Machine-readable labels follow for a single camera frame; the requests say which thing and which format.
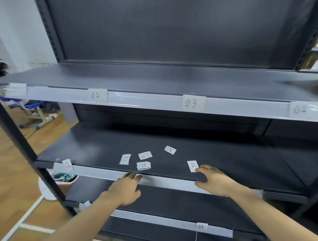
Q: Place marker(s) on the white paper rail label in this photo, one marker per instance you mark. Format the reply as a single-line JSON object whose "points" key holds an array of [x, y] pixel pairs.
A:
{"points": [[97, 95], [303, 109], [202, 226], [67, 165], [193, 103], [85, 205]]}

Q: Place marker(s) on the white sandal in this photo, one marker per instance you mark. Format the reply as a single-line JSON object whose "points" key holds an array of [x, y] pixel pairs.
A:
{"points": [[52, 116]]}

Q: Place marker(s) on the loose white paper slip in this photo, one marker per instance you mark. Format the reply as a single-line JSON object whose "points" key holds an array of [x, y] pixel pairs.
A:
{"points": [[170, 150], [125, 159], [192, 165], [145, 155], [143, 166]]}

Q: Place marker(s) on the person's left hand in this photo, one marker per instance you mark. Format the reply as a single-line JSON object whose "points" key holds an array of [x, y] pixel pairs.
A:
{"points": [[124, 190]]}

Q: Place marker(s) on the person's left thumb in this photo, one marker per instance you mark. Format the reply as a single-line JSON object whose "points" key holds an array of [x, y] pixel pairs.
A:
{"points": [[136, 193]]}

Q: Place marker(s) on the person's right forearm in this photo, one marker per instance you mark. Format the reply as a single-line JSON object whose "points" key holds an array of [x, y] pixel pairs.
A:
{"points": [[268, 216]]}

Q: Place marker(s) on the dark grey metal shelving unit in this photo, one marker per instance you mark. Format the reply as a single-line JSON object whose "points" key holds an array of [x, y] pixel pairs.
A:
{"points": [[174, 32]]}

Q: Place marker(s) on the person's left forearm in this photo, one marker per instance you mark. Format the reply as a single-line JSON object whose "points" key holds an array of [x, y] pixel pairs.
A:
{"points": [[82, 221]]}

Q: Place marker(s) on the person's right thumb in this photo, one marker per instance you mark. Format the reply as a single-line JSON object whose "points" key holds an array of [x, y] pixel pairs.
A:
{"points": [[201, 185]]}

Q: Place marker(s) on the blue and white stool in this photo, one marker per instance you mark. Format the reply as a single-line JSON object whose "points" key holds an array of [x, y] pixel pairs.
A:
{"points": [[34, 109]]}

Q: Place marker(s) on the pink plastic basket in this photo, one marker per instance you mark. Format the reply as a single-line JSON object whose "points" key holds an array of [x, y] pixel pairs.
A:
{"points": [[65, 178]]}

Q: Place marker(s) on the person's right hand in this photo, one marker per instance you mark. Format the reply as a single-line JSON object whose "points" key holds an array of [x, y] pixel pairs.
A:
{"points": [[218, 182]]}

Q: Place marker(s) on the dark grey shelf board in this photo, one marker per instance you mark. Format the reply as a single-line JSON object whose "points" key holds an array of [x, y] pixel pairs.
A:
{"points": [[174, 203], [223, 151], [161, 77]]}

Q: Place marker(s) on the brown cardboard box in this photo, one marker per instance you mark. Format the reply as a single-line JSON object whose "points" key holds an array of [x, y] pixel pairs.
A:
{"points": [[310, 59]]}

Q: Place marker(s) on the clear plastic label rail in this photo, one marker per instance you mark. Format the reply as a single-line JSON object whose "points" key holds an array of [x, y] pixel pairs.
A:
{"points": [[149, 99], [164, 180], [154, 219]]}

